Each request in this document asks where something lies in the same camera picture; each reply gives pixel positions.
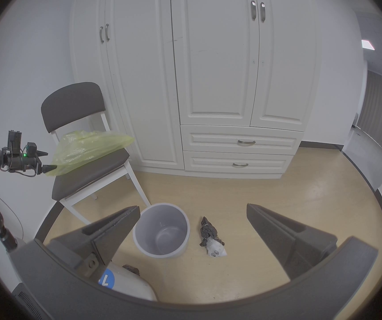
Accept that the white wardrobe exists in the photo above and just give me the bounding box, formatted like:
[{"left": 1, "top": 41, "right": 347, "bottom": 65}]
[{"left": 69, "top": 0, "right": 319, "bottom": 180}]

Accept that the grey padded white chair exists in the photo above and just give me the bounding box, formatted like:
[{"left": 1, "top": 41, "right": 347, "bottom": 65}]
[{"left": 41, "top": 82, "right": 151, "bottom": 226}]

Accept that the white trash bin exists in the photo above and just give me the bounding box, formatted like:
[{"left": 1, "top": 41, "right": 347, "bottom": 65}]
[{"left": 133, "top": 203, "right": 190, "bottom": 258}]

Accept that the yellow plastic bag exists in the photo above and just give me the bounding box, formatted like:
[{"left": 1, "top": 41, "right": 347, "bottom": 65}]
[{"left": 44, "top": 130, "right": 135, "bottom": 177}]

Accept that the crumpled black plastic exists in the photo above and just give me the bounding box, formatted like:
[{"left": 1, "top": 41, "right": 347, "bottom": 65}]
[{"left": 200, "top": 216, "right": 225, "bottom": 247}]

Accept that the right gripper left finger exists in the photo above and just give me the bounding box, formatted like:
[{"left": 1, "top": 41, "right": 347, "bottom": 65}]
[{"left": 48, "top": 205, "right": 141, "bottom": 278}]

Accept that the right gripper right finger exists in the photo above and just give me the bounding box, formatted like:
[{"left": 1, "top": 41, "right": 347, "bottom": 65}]
[{"left": 246, "top": 203, "right": 338, "bottom": 282}]

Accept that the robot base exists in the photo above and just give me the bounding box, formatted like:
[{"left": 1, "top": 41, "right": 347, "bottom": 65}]
[{"left": 98, "top": 262, "right": 158, "bottom": 301}]

